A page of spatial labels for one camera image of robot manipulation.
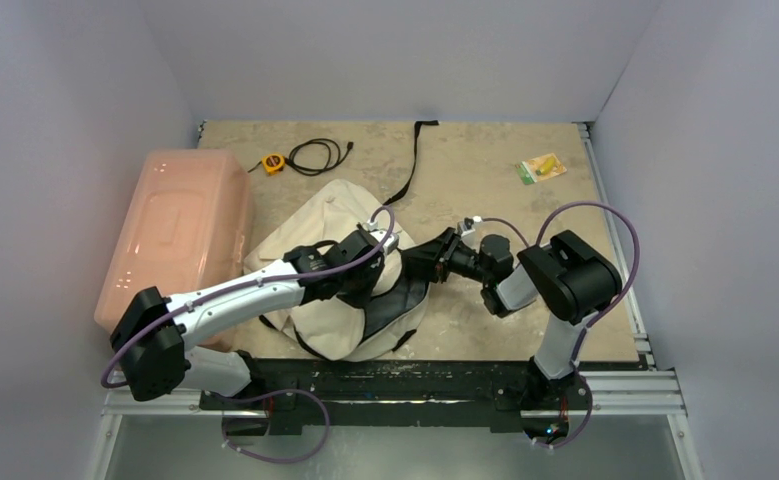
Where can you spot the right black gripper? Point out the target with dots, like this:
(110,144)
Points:
(442,258)

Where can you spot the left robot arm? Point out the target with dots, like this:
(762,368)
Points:
(157,341)

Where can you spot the beige canvas backpack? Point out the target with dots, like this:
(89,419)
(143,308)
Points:
(324,231)

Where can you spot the pink plastic storage box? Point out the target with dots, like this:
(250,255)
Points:
(188,227)

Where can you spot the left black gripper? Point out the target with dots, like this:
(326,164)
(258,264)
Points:
(373,272)

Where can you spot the yellow tape measure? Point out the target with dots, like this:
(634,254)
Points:
(273,164)

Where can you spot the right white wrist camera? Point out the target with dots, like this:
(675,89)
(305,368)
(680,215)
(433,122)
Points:
(467,229)

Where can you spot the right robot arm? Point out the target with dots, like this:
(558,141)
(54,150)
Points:
(571,278)

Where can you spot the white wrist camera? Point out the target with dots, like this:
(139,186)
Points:
(467,229)
(386,238)

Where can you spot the banana picture card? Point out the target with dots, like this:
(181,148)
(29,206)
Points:
(540,168)

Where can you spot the black table front rail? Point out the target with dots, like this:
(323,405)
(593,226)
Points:
(502,396)

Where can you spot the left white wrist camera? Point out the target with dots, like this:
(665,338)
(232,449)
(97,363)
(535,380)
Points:
(386,238)

